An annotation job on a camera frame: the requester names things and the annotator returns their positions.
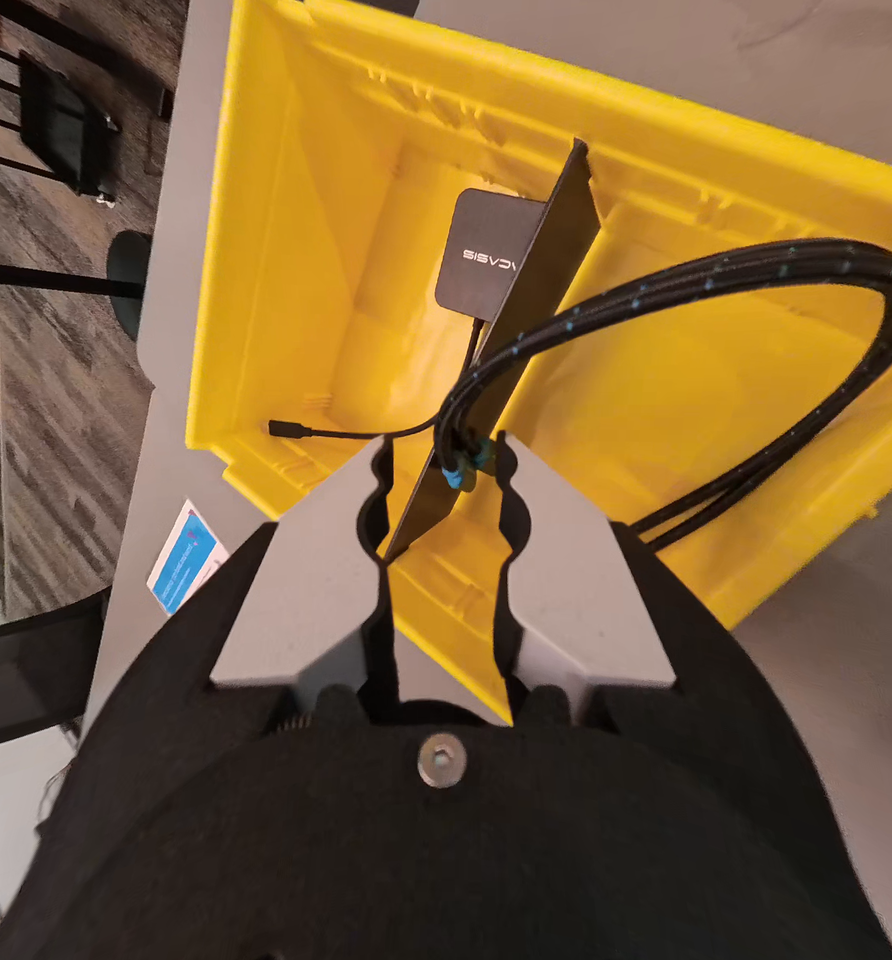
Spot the thin black hub cable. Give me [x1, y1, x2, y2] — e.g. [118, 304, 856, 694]
[268, 318, 486, 444]

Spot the black floor stand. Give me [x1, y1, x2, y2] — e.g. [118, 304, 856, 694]
[0, 228, 154, 342]

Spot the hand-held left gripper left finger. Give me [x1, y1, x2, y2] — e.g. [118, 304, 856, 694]
[208, 435, 402, 706]

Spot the white printed paper sheet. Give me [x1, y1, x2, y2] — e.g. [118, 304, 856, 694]
[146, 498, 231, 616]

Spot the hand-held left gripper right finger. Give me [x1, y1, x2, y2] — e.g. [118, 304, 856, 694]
[492, 431, 679, 720]

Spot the black bin divider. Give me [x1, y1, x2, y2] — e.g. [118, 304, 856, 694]
[382, 137, 603, 564]

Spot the dark flat object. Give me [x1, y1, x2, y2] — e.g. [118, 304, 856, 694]
[0, 588, 111, 755]

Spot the black utility cart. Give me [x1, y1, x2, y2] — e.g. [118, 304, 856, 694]
[0, 41, 122, 202]

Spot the yellow plastic bin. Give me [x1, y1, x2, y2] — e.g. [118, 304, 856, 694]
[185, 0, 892, 725]

